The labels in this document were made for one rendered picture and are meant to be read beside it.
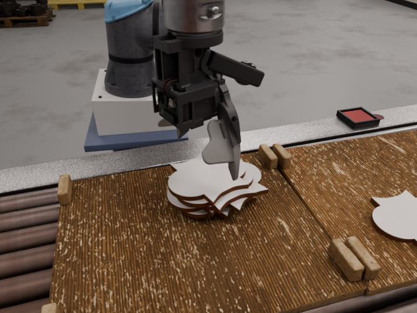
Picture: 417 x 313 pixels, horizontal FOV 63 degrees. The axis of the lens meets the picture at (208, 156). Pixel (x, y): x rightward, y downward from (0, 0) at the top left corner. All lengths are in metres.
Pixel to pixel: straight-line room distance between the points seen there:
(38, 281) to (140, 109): 0.51
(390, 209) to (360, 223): 0.06
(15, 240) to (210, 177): 0.33
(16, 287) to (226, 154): 0.35
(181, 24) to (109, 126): 0.57
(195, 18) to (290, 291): 0.36
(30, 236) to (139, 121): 0.43
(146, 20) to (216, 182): 0.47
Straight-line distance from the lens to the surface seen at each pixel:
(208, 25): 0.42
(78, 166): 0.78
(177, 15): 0.42
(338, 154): 0.77
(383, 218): 0.63
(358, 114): 0.98
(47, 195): 0.72
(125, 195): 0.64
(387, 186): 0.72
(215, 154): 0.46
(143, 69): 0.92
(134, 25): 0.88
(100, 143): 0.93
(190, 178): 0.56
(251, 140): 0.82
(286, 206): 0.61
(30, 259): 0.61
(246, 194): 0.55
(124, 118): 0.93
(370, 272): 0.53
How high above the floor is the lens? 1.34
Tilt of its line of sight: 34 degrees down
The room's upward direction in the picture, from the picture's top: straight up
